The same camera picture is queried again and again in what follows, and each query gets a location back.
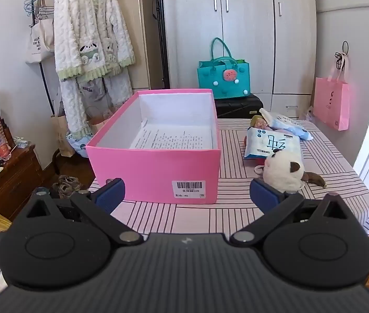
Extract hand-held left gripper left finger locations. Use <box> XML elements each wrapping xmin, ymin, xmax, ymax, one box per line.
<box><xmin>15</xmin><ymin>178</ymin><xmax>144</xmax><ymax>245</ymax></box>

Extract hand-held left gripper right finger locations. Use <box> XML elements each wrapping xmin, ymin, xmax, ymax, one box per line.
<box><xmin>230</xmin><ymin>178</ymin><xmax>356</xmax><ymax>245</ymax></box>

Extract white brown plush cat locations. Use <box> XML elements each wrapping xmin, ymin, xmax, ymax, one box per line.
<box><xmin>263</xmin><ymin>149</ymin><xmax>328</xmax><ymax>193</ymax></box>

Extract pink cardboard box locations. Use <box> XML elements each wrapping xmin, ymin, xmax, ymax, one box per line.
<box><xmin>86</xmin><ymin>88</ymin><xmax>222</xmax><ymax>204</ymax></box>

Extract floral pink cloth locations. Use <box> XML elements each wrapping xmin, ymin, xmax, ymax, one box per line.
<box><xmin>250</xmin><ymin>115</ymin><xmax>271</xmax><ymax>131</ymax></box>

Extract light blue cotton tissue pack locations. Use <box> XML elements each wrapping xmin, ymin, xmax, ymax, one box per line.
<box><xmin>259</xmin><ymin>107</ymin><xmax>314</xmax><ymax>141</ymax></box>

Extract brown shoe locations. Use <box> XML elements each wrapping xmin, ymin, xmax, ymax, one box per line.
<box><xmin>57</xmin><ymin>175</ymin><xmax>82</xmax><ymax>191</ymax></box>
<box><xmin>49</xmin><ymin>183</ymin><xmax>89</xmax><ymax>199</ymax></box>

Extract blue patterned bag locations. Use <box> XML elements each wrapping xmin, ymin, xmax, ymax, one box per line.
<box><xmin>65</xmin><ymin>130</ymin><xmax>90</xmax><ymax>157</ymax></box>

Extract striped pink tablecloth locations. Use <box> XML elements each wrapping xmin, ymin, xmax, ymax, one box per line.
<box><xmin>88</xmin><ymin>118</ymin><xmax>369</xmax><ymax>235</ymax></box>

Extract printed paper sheet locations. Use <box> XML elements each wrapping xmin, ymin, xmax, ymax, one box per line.
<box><xmin>129</xmin><ymin>119</ymin><xmax>213</xmax><ymax>151</ymax></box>

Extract black hard suitcase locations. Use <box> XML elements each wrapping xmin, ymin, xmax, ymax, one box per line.
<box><xmin>215</xmin><ymin>93</ymin><xmax>264</xmax><ymax>119</ymax></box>

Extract wooden cabinet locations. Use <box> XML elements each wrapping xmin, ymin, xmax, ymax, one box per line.
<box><xmin>0</xmin><ymin>145</ymin><xmax>45</xmax><ymax>220</ymax></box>

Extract white fleece pajama pants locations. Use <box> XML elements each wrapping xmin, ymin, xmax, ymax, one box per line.
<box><xmin>60</xmin><ymin>70</ymin><xmax>133</xmax><ymax>141</ymax></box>

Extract small green packet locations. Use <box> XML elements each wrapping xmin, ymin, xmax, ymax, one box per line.
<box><xmin>13</xmin><ymin>136</ymin><xmax>32</xmax><ymax>149</ymax></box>

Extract pink paper bag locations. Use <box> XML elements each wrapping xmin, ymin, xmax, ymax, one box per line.
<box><xmin>312</xmin><ymin>63</ymin><xmax>350</xmax><ymax>131</ymax></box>

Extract teal felt tote bag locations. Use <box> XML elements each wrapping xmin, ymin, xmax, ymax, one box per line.
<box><xmin>197</xmin><ymin>37</ymin><xmax>251</xmax><ymax>100</ymax></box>

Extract plastic bottle with orange label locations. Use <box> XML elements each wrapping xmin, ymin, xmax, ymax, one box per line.
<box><xmin>0</xmin><ymin>129</ymin><xmax>11</xmax><ymax>161</ymax></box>

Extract black metal clothes rack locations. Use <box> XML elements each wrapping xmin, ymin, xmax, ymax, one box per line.
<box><xmin>31</xmin><ymin>0</ymin><xmax>62</xmax><ymax>115</ymax></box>

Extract white canvas tote bag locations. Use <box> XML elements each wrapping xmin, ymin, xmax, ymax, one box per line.
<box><xmin>25</xmin><ymin>0</ymin><xmax>56</xmax><ymax>65</ymax></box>

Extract light grey wardrobe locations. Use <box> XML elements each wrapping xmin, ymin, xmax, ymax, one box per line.
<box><xmin>160</xmin><ymin>0</ymin><xmax>318</xmax><ymax>119</ymax></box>

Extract hanging knitted cardigan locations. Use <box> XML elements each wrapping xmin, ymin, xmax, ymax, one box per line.
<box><xmin>53</xmin><ymin>0</ymin><xmax>136</xmax><ymax>82</ymax></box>

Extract black stand pole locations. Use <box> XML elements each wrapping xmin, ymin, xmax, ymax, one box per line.
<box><xmin>147</xmin><ymin>0</ymin><xmax>170</xmax><ymax>83</ymax></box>

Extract black hanging strap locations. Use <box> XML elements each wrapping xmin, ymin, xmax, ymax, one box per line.
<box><xmin>334</xmin><ymin>41</ymin><xmax>350</xmax><ymax>72</ymax></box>

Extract bunch of wire hangers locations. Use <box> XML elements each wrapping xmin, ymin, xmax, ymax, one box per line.
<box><xmin>24</xmin><ymin>0</ymin><xmax>56</xmax><ymax>20</ymax></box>

